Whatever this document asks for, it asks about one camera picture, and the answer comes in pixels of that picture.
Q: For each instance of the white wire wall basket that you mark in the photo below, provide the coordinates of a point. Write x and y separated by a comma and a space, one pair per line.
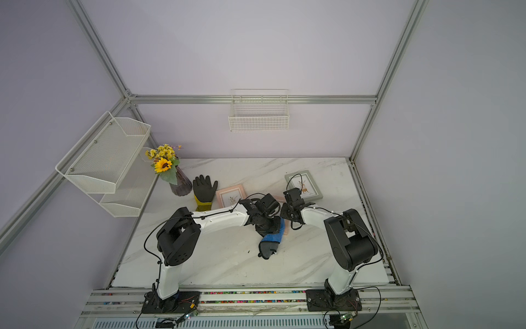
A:
259, 110

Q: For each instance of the aluminium front rail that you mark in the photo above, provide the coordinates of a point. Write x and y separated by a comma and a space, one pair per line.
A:
383, 307

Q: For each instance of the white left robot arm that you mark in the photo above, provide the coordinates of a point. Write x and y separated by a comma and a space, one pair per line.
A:
178, 237

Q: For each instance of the dark glass vase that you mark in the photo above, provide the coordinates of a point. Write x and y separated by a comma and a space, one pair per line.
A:
183, 186

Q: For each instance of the sunflower bouquet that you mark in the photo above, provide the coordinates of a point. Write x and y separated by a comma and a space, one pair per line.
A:
165, 162

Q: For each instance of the aluminium enclosure frame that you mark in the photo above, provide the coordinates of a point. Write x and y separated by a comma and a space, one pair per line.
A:
128, 101

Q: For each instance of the black yellow work glove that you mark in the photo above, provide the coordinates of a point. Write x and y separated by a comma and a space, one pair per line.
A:
204, 191

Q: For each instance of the green picture frame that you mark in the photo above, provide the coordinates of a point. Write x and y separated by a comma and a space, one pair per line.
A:
304, 181

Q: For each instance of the white mesh wall shelf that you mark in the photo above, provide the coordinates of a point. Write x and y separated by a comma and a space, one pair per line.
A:
109, 165

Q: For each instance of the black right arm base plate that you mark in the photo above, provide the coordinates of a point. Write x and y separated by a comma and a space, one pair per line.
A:
327, 300

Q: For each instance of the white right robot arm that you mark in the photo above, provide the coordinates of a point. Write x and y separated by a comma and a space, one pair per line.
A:
351, 242

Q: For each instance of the blue microfibre cloth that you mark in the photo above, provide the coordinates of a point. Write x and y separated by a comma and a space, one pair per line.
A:
269, 245

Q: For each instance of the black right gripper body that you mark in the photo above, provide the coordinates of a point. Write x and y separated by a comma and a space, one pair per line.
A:
287, 211

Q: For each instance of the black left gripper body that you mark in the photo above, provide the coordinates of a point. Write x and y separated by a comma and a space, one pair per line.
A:
268, 225

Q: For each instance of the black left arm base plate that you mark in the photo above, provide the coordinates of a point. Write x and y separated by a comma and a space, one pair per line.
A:
170, 302

